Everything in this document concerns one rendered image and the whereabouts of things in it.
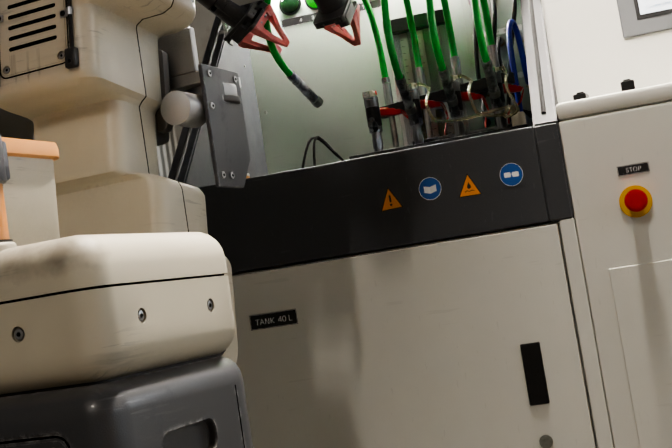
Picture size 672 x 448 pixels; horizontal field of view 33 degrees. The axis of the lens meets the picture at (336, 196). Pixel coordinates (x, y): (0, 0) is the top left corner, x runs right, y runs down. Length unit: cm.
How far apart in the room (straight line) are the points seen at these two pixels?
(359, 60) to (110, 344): 165
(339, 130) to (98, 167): 118
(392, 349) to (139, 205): 69
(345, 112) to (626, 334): 91
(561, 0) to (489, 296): 62
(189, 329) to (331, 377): 92
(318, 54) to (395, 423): 94
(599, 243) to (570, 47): 45
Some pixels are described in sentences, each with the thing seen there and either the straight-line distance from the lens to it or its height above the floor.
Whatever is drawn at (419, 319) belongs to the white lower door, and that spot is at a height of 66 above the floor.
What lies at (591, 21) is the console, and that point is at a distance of 219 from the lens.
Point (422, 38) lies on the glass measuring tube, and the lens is 249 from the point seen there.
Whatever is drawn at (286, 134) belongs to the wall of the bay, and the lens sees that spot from 254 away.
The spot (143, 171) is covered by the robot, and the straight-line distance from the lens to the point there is 142.
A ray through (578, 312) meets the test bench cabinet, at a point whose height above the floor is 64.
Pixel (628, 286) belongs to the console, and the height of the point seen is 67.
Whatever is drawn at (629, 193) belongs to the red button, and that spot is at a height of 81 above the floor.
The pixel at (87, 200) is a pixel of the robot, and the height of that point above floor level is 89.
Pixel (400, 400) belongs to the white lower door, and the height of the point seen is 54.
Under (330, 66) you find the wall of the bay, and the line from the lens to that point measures 254.
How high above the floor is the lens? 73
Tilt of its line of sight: 5 degrees up
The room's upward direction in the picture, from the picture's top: 9 degrees counter-clockwise
